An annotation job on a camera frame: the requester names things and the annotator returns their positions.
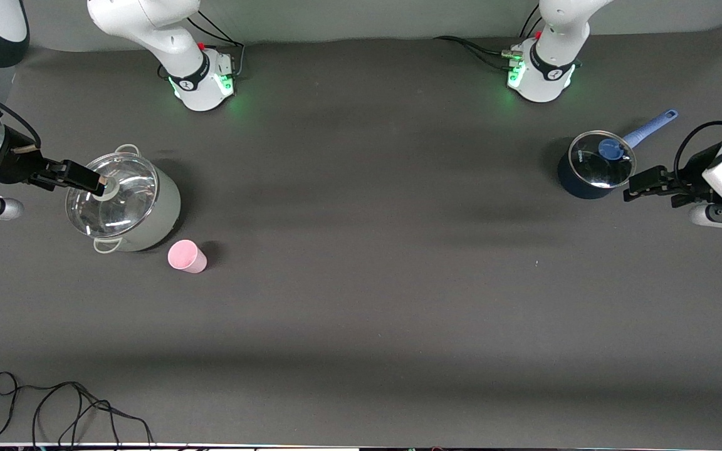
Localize black left arm base cable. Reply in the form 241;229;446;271
433;13;547;71

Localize pink plastic cup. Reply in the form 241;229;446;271
167;239;207;274

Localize large glass pot lid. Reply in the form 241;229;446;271
65;152;159;239

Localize grey-green cooking pot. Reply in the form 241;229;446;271
66;144;181;253

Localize small glass lid blue knob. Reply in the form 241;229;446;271
568;130;636;189

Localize dark blue saucepan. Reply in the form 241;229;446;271
557;110;679;200

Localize thin black loose cable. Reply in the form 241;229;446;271
0;371;155;448

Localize dark grey table mat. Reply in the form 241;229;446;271
0;24;722;448

